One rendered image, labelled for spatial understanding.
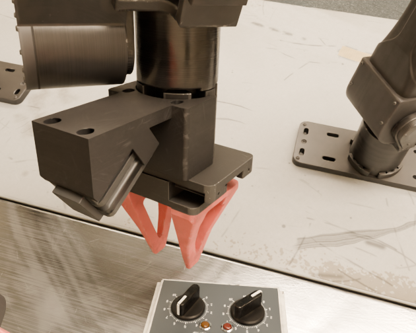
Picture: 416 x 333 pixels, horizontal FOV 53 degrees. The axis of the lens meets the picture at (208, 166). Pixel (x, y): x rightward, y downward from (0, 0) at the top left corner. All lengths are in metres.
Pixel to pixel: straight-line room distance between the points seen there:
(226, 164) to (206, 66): 0.07
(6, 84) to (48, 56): 0.45
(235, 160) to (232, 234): 0.20
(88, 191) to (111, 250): 0.28
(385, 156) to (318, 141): 0.09
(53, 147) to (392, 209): 0.42
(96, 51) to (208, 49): 0.07
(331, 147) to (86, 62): 0.38
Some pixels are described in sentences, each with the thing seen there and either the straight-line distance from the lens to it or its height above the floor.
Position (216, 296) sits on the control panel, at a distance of 0.43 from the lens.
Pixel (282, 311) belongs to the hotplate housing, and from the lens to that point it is 0.43.
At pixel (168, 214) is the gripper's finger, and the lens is 0.37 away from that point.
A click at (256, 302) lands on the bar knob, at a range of 0.41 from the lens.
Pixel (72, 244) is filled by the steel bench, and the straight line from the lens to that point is 0.52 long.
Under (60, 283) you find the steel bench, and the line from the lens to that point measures 0.51.
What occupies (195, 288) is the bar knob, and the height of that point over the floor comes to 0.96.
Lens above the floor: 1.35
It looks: 56 degrees down
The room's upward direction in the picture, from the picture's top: 3 degrees counter-clockwise
